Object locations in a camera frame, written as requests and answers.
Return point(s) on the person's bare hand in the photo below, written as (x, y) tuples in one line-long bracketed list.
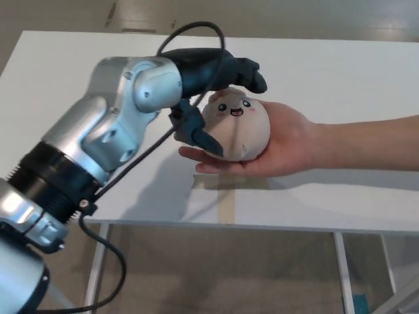
[(288, 144)]

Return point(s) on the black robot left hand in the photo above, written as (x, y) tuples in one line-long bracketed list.
[(209, 70)]

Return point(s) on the pink dumpling plush toy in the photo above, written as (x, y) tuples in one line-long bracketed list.
[(242, 131)]

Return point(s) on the person's bare forearm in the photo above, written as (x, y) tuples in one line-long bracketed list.
[(366, 144)]

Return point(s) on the white table leg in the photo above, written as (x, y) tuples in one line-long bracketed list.
[(389, 265), (98, 271), (345, 278)]

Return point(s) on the teal floor object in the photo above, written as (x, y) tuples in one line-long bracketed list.
[(361, 305)]

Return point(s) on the grey metal stand leg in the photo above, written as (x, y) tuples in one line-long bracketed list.
[(402, 304)]

